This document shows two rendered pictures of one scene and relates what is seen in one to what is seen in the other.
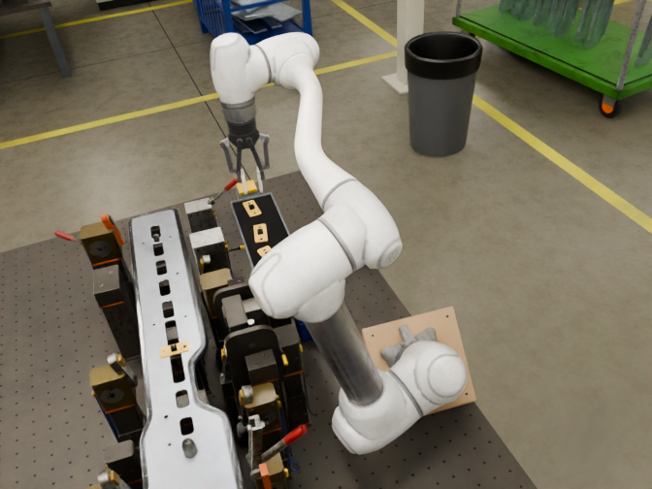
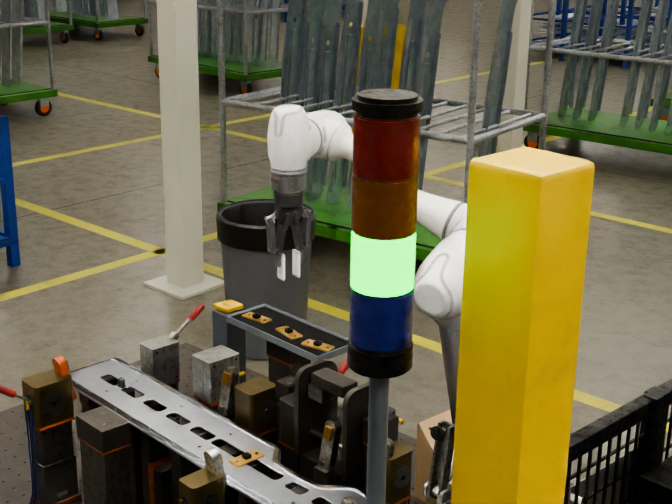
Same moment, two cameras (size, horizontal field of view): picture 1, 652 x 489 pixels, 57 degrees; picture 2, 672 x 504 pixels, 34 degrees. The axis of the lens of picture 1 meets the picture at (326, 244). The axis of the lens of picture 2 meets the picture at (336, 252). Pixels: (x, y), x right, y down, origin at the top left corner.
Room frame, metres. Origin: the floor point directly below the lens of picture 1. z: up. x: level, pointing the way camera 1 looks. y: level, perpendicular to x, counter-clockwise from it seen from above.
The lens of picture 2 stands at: (-0.92, 1.39, 2.27)
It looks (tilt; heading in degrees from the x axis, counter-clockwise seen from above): 19 degrees down; 331
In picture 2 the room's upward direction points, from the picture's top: 1 degrees clockwise
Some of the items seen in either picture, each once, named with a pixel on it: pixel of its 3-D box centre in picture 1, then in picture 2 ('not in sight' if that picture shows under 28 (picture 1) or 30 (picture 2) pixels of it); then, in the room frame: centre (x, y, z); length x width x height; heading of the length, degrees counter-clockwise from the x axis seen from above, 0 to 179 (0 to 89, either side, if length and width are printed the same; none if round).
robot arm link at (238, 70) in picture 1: (236, 65); (291, 135); (1.46, 0.18, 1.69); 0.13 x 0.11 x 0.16; 121
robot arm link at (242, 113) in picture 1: (239, 107); (288, 178); (1.45, 0.19, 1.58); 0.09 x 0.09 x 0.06
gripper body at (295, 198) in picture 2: (243, 132); (288, 206); (1.45, 0.19, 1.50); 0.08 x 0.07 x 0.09; 94
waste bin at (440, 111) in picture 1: (440, 96); (266, 280); (3.82, -0.87, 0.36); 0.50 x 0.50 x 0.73
